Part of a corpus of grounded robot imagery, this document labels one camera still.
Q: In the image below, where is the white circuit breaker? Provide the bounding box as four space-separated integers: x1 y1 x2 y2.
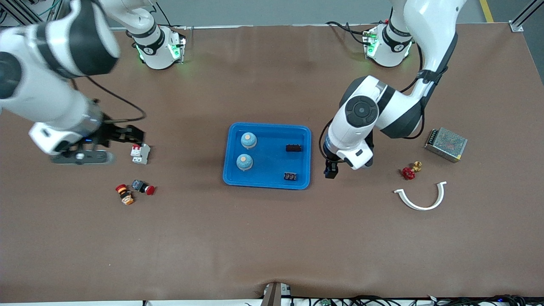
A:
130 143 151 165

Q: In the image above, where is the red emergency stop button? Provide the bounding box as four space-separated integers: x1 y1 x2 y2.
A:
131 179 156 196

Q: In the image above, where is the orange red push button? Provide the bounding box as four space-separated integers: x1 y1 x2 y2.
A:
115 184 135 206

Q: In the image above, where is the blue plastic tray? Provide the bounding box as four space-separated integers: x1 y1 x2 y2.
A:
223 122 312 190

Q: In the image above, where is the white curved plastic clamp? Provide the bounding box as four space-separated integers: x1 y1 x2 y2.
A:
394 181 448 211

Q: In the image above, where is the metal mesh power supply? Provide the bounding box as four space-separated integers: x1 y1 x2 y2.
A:
424 127 468 163

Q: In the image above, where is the brown table mat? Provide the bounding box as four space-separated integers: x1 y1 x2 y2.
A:
0 23 544 303

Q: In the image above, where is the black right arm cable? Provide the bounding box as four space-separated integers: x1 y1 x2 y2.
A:
70 76 147 124

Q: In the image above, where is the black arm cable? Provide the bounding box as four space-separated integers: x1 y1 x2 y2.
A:
70 76 147 124
320 42 447 164

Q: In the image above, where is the red handle brass valve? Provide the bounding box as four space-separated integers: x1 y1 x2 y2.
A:
402 161 423 180

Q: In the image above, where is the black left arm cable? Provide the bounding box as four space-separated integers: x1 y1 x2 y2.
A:
320 42 447 164

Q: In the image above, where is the black base cable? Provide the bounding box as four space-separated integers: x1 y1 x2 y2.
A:
326 20 371 45

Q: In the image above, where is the aluminium frame post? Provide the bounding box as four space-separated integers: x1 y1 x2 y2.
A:
510 0 544 32
0 0 71 27

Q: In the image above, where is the grey camera stand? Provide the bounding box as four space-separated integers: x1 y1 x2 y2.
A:
260 281 292 306

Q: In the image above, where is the black cable bundle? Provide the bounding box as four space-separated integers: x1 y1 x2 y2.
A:
244 295 544 306

